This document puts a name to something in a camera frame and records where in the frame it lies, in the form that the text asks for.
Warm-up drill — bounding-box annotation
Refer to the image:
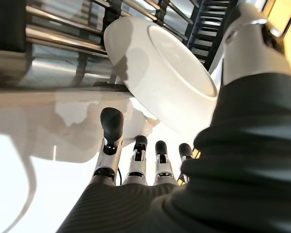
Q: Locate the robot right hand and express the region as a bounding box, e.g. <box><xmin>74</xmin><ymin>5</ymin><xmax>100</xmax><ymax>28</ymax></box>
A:
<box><xmin>58</xmin><ymin>3</ymin><xmax>291</xmax><ymax>233</ymax></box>

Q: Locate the small black sink drying rack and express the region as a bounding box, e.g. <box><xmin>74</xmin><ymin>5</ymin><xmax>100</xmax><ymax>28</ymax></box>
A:
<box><xmin>0</xmin><ymin>0</ymin><xmax>233</xmax><ymax>93</ymax></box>

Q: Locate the stainless steel kitchen sink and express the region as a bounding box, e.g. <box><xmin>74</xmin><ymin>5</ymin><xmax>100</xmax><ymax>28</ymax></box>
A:
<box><xmin>26</xmin><ymin>0</ymin><xmax>199</xmax><ymax>85</ymax></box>

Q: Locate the beige round ceramic plate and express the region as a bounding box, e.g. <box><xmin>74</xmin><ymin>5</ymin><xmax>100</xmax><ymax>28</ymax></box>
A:
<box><xmin>103</xmin><ymin>17</ymin><xmax>219</xmax><ymax>135</ymax></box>

